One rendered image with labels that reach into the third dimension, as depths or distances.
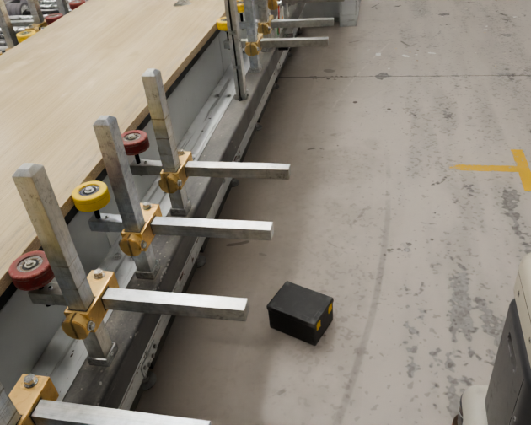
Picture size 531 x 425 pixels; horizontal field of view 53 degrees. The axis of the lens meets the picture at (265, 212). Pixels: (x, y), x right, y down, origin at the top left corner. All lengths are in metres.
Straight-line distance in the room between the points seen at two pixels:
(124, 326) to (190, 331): 0.93
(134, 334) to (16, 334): 0.25
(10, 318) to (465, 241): 1.86
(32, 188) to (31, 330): 0.48
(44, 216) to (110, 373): 0.37
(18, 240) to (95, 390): 0.34
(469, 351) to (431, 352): 0.13
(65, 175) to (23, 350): 0.41
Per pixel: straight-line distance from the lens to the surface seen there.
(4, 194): 1.38
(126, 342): 1.17
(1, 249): 1.19
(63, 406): 0.93
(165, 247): 1.37
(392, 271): 2.29
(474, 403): 1.58
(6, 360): 1.25
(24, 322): 1.28
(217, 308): 0.98
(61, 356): 1.32
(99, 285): 1.08
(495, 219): 2.64
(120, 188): 1.15
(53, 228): 0.93
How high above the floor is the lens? 1.54
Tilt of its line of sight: 36 degrees down
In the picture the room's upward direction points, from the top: 6 degrees counter-clockwise
